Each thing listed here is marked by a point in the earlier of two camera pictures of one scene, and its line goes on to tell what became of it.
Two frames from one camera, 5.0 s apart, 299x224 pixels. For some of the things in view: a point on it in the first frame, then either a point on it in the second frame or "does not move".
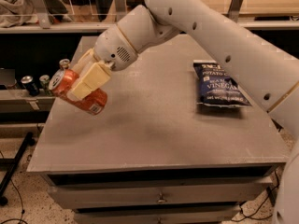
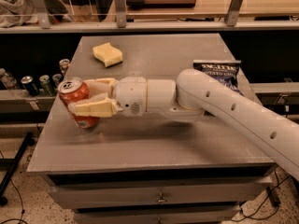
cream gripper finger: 98,76 -> 98,105
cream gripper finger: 84,63 -> 102,85
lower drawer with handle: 157,217 does not move
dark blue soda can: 28,81 does not move
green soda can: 45,82 does not move
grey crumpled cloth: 16,7 does not move
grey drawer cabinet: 181,140 does not move
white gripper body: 113,49 -> 131,95
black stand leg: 14,163 does not move
